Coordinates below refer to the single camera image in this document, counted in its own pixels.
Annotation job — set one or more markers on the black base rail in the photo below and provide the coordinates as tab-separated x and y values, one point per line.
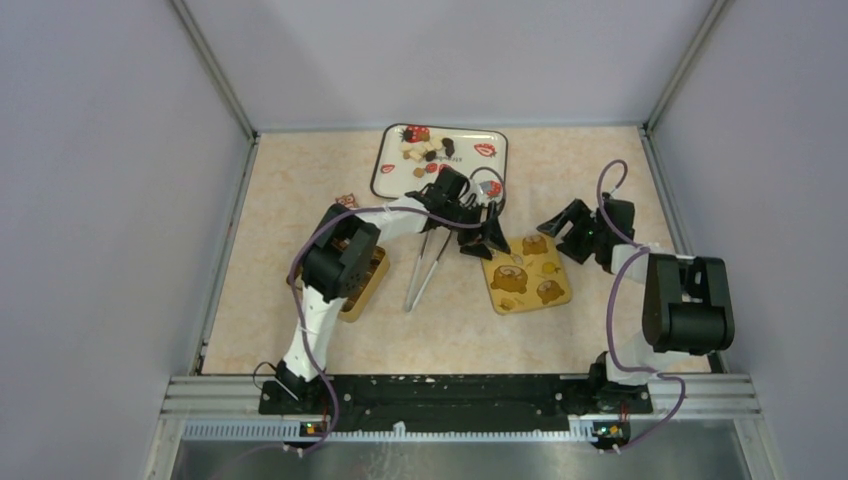
477	403

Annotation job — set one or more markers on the pile of chocolates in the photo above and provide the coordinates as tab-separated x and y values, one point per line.
420	145

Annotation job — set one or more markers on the metal tongs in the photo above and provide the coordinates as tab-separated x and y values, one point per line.
423	272

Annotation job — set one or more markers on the strawberry pattern tray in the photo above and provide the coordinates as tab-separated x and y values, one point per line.
481	154

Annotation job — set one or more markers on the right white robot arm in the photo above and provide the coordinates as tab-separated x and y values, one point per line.
687	307

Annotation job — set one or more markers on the gold chocolate box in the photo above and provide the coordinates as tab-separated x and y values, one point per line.
364	288

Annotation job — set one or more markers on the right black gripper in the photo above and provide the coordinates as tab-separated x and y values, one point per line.
579	215

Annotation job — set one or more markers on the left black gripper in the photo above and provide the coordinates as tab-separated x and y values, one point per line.
492	231

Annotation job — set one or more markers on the wooden animal puzzle board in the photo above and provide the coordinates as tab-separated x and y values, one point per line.
532	277

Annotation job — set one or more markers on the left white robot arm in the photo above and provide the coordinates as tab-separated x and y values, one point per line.
305	360

